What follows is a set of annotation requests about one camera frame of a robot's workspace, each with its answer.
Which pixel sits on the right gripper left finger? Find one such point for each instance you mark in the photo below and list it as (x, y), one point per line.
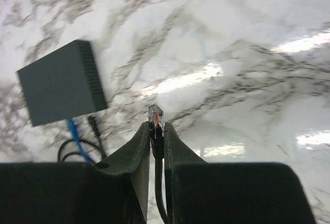
(124, 180)

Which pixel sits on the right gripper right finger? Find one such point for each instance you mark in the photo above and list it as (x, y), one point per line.
(179, 166)

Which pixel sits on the dark grey network switch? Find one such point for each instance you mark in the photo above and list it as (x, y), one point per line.
(62, 85)

